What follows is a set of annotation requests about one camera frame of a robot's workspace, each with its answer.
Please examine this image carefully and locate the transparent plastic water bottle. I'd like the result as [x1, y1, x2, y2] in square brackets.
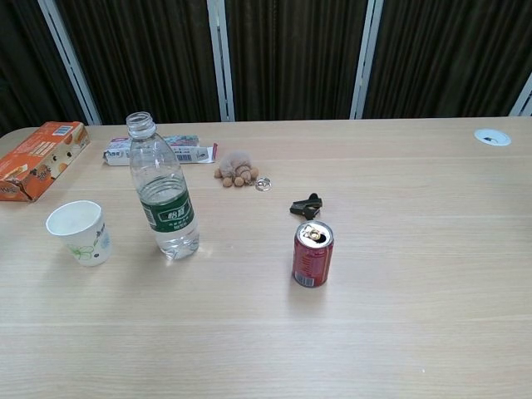
[126, 111, 200, 262]

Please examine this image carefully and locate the white floral paper cup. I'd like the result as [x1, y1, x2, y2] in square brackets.
[45, 199, 113, 268]

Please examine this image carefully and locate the black binder clip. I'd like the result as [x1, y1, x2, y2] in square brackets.
[289, 191, 324, 220]

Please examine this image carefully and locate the red soda can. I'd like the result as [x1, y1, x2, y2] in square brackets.
[291, 221, 336, 288]

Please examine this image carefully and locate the long white toothpaste carton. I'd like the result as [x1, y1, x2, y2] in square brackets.
[102, 134, 219, 167]

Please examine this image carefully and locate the dark curtain panel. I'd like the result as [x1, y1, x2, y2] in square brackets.
[363, 0, 532, 120]
[224, 0, 369, 121]
[0, 0, 86, 136]
[56, 0, 219, 125]

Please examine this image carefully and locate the orange snack box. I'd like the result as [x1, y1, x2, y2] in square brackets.
[0, 121, 91, 204]

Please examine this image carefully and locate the beige plush keychain toy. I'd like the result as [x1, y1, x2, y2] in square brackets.
[214, 151, 257, 189]

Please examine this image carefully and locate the grey partition frame post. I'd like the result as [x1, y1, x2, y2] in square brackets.
[37, 0, 103, 126]
[350, 0, 384, 121]
[206, 0, 237, 122]
[509, 72, 532, 117]

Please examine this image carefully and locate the white cable grommet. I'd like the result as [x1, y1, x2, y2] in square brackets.
[473, 128, 512, 147]

